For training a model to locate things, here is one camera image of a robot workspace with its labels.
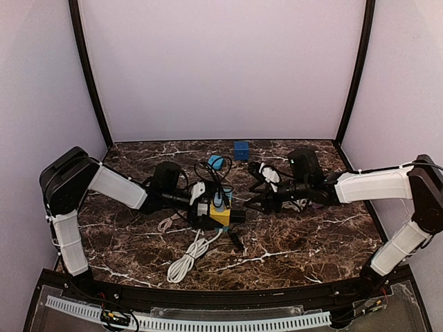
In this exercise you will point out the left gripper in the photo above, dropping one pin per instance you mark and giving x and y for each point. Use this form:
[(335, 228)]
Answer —
[(203, 217)]

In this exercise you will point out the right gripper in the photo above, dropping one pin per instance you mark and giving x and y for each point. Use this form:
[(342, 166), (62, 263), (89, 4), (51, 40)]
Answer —
[(274, 199)]

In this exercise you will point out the white USB charger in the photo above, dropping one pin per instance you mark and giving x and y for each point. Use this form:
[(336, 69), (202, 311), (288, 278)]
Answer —
[(203, 209)]

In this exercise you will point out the light blue USB charger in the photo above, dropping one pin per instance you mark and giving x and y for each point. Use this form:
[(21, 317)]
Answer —
[(218, 200)]

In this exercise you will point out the yellow cube plug adapter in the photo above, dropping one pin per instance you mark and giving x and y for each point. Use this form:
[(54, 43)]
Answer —
[(221, 215)]

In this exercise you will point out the teal power strip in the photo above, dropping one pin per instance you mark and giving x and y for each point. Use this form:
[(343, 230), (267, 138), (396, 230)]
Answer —
[(227, 196)]

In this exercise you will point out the black power adapter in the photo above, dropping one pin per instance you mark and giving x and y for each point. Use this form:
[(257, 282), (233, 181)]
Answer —
[(237, 217)]

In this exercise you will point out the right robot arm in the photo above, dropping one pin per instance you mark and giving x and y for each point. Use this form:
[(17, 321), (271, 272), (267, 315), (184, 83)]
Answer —
[(412, 191)]

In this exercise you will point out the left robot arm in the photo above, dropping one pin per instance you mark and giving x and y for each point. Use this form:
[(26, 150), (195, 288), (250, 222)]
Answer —
[(65, 183)]

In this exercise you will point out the blue small charger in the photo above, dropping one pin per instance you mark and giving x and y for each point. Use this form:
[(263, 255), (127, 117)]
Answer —
[(216, 162)]

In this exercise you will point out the dark blue cube adapter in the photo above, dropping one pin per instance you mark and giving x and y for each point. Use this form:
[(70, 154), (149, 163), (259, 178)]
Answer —
[(241, 150)]

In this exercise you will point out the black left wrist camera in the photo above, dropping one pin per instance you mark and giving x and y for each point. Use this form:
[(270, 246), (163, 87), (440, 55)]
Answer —
[(165, 177)]

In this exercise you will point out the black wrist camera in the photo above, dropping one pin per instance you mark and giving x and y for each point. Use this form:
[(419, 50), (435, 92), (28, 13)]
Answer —
[(304, 166), (165, 177)]

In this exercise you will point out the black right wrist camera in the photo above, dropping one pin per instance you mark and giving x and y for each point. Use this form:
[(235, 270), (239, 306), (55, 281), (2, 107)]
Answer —
[(304, 166)]

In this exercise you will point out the black front rail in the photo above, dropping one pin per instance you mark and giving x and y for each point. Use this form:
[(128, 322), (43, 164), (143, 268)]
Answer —
[(332, 295)]

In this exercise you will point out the black frame post right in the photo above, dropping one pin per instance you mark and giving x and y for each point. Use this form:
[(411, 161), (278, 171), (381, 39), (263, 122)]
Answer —
[(357, 72)]

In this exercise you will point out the black frame post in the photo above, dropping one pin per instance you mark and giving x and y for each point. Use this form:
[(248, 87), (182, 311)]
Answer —
[(357, 72), (76, 21)]

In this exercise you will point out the black frame post left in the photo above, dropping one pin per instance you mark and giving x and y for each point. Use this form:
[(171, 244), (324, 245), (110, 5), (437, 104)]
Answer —
[(76, 21)]

